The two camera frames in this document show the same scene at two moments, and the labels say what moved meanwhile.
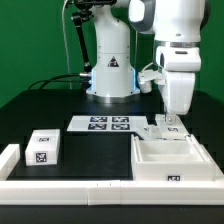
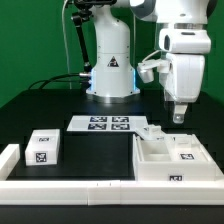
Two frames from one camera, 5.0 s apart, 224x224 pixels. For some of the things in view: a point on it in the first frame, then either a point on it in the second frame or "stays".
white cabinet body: (170, 160) stays
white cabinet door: (170, 132) to (183, 149)
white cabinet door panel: (150, 132) stays
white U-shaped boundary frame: (105, 192) stays
